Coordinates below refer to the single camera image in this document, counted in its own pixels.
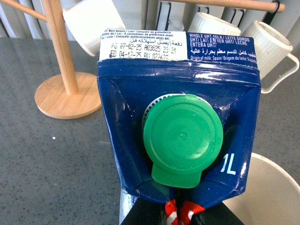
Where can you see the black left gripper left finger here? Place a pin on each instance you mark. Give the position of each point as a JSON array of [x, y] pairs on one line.
[[145, 213]]

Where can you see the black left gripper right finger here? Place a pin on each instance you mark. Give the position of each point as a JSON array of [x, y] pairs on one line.
[[217, 215]]

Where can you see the white cup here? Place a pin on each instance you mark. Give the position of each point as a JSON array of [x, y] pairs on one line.
[[272, 196]]

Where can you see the blue white milk carton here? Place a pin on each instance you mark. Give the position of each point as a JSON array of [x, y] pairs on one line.
[[181, 112]]

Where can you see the wooden mug tree stand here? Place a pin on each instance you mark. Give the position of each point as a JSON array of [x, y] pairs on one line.
[[70, 94]]

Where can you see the white ribbed mug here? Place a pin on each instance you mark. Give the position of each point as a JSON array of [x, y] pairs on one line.
[[205, 23], [271, 47]]

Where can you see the white ribbed mug middle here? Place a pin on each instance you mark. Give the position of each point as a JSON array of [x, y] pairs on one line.
[[205, 23]]

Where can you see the white mug on tree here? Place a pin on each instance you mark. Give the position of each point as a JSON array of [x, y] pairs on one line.
[[88, 19]]

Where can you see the wooden rack rod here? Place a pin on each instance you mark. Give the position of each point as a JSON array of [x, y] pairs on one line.
[[243, 4]]

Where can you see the grey pleated curtain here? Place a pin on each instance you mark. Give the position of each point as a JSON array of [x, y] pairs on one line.
[[142, 14]]

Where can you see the black wire mug rack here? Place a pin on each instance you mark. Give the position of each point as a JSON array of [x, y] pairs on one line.
[[171, 15]]

